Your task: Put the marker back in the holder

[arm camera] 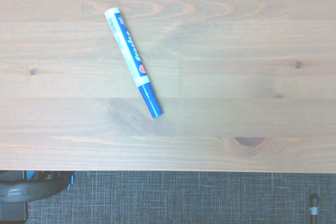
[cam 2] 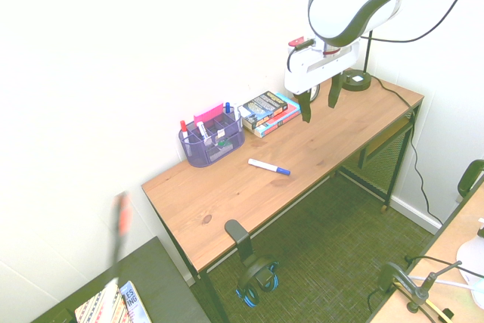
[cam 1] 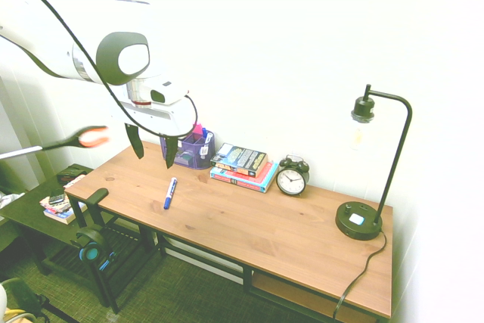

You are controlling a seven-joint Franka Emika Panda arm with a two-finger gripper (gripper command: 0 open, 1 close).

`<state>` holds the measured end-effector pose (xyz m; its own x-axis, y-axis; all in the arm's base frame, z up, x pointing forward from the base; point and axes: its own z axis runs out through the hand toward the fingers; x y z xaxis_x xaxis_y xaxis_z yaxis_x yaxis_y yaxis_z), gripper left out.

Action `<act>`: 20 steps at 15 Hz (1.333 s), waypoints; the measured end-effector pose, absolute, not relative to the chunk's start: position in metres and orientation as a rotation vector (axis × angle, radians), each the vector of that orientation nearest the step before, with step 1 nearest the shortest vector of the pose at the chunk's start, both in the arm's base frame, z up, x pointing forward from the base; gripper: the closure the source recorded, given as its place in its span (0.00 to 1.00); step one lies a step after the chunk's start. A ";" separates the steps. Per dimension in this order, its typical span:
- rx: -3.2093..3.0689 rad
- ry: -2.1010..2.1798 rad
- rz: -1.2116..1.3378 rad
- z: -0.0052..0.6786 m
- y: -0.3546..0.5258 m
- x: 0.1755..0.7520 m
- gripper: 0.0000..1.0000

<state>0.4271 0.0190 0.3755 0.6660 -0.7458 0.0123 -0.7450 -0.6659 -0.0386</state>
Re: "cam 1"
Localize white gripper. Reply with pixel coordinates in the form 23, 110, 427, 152
109, 96, 197, 170

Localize blue whiteboard marker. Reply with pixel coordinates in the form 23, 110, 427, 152
163, 176, 178, 210

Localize purple mesh desk organizer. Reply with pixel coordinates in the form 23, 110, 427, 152
159, 129, 216, 171

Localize blue white glue stick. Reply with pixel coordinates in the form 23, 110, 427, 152
199, 128, 215, 160

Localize grabber stick with orange tip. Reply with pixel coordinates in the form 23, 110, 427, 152
0, 125, 111, 160

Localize black headphone hanger clamp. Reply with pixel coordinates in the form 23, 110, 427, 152
87, 188, 110, 226

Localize items on side table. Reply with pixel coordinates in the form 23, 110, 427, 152
39, 173, 88, 213

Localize dark small case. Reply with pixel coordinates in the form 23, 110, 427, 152
56, 166, 88, 185

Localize dark paperback book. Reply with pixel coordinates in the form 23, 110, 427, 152
209, 142, 268, 179

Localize blue box on floor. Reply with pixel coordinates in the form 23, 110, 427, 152
42, 201, 88, 225

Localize red and teal book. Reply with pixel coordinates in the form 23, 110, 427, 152
209, 160, 280, 194

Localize black and blue headphones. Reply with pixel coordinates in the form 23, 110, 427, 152
75, 223, 117, 272

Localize dark low side table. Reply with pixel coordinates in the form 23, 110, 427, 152
0, 163, 95, 276

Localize black twin-bell alarm clock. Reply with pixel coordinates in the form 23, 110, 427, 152
275, 154, 311, 197

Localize black desk lamp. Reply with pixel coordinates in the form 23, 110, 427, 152
334, 83, 414, 241

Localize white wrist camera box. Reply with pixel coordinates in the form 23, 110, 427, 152
150, 79, 190, 106

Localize wooden desk with black frame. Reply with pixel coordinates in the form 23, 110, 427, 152
64, 140, 394, 323

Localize black lamp power cord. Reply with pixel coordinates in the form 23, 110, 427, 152
332, 229, 388, 321

